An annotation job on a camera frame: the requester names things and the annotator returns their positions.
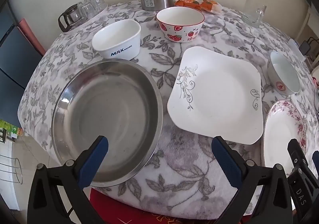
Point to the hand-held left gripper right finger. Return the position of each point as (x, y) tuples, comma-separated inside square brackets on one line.
[(226, 161)]

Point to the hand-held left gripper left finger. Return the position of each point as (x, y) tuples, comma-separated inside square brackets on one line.
[(94, 161)]

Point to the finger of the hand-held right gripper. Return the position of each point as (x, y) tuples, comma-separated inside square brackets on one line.
[(316, 164), (297, 154)]

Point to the pink floral round plate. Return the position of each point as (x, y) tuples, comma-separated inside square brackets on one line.
[(279, 134)]

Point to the stainless steel basin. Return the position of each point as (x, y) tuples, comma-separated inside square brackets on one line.
[(107, 104)]

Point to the white square plate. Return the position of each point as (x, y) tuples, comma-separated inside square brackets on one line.
[(219, 94)]

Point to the pale blue bowl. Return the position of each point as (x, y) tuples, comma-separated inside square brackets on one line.
[(284, 72)]

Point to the white bowl with blue print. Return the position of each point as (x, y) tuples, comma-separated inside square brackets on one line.
[(114, 34)]

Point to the strawberry print bowl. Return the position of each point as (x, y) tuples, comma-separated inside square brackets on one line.
[(179, 32)]

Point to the green box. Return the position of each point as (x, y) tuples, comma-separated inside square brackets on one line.
[(10, 130)]

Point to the black charger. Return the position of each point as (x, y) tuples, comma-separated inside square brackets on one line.
[(304, 47)]

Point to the dark refrigerator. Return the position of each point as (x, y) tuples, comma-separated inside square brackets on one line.
[(15, 64)]

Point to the pink board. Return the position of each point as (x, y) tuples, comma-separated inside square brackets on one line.
[(31, 37)]

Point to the clear glass mug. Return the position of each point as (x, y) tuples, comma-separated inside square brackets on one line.
[(251, 13)]

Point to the small clear drinking glass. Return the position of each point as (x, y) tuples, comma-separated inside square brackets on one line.
[(96, 0), (89, 10)]

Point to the orange snack packet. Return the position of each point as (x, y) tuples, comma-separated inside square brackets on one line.
[(187, 3), (210, 7)]

